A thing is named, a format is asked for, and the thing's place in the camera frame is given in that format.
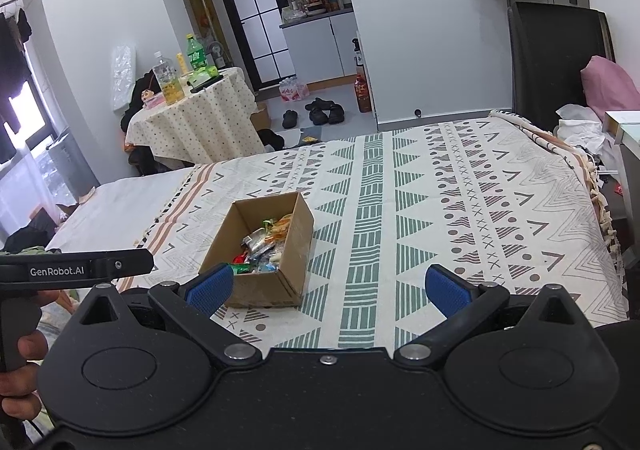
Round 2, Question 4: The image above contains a black silver snack bar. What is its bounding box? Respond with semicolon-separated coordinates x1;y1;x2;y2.
242;229;271;251

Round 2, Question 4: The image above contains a clear bottle yellow liquid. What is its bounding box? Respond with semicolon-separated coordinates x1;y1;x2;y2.
151;51;182;106

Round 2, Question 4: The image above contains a printed blanket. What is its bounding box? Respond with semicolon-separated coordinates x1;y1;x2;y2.
135;111;629;350

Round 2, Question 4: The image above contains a white kitchen cabinet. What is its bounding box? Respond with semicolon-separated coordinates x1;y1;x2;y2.
280;12;359;86

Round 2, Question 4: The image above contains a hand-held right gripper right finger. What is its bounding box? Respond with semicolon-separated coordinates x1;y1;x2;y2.
394;263;593;371

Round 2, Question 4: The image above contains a light green packet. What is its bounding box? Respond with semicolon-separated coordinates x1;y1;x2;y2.
186;67;220;86

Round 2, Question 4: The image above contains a round table dotted tablecloth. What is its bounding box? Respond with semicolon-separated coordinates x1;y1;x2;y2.
125;67;266;169

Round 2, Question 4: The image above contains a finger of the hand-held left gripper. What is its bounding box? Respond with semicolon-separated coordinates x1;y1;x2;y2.
102;248;155;278

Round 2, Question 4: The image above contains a hanging dark laundry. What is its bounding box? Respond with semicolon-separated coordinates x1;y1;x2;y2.
0;7;34;164

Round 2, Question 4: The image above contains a white bed sheet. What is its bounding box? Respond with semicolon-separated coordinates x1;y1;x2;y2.
45;166;196;256

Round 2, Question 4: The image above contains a pink pillow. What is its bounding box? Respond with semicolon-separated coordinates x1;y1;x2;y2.
580;55;640;124

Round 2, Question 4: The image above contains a cardboard box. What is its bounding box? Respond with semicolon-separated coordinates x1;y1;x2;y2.
198;191;315;310

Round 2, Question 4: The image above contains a green soda bottle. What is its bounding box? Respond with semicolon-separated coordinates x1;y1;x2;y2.
186;33;209;71

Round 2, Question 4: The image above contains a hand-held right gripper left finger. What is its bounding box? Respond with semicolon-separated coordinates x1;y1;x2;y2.
59;263;263;371

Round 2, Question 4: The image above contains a dark clothing pile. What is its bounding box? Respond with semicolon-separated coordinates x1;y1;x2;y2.
119;71;156;177

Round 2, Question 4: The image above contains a black garment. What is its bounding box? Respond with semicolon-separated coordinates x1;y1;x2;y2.
2;215;64;254

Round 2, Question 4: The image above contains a white clothing pile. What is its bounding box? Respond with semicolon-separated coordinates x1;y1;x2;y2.
554;104;616;156

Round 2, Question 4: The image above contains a black bag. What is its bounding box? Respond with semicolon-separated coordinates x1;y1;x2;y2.
256;128;287;152

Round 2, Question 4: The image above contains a small brown carton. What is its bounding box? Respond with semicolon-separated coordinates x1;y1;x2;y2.
250;102;273;132

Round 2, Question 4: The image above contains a small desk fan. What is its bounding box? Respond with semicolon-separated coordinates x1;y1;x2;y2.
206;41;226;70

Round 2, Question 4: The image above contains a pink water bottle pack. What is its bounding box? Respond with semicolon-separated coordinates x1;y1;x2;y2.
279;77;310;103

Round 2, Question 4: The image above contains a bubble wrap sheet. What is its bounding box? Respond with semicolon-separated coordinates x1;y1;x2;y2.
109;45;137;114

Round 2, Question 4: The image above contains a window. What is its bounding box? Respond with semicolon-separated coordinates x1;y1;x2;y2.
0;75;56;236

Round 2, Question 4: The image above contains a green floral cloth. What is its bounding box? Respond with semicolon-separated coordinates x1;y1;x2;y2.
0;241;51;256

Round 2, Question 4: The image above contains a person's left hand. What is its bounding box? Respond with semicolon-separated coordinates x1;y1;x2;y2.
0;289;74;423

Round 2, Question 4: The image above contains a black flat device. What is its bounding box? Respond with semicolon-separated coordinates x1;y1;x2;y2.
190;72;227;94

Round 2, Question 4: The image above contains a grey storage box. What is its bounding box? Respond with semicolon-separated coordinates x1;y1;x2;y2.
34;134;101;211

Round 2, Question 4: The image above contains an orange bread packet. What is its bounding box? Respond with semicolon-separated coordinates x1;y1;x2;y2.
270;214;296;239

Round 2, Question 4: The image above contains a white side table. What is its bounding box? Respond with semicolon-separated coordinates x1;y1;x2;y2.
602;110;640;241

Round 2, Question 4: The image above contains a black chair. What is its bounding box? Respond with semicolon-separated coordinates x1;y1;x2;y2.
507;1;616;134

